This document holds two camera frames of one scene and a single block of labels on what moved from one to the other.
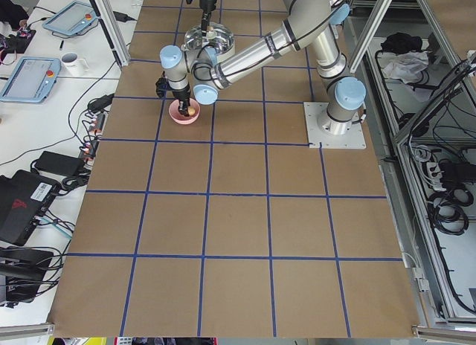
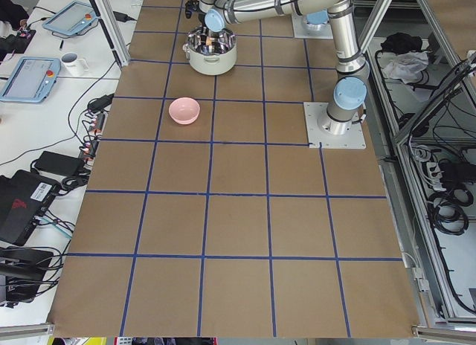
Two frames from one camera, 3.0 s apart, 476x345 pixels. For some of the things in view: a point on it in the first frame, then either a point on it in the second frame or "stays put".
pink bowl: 180,118 stays put
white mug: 74,65 stays put
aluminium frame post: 111,26 stays put
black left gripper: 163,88 → 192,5
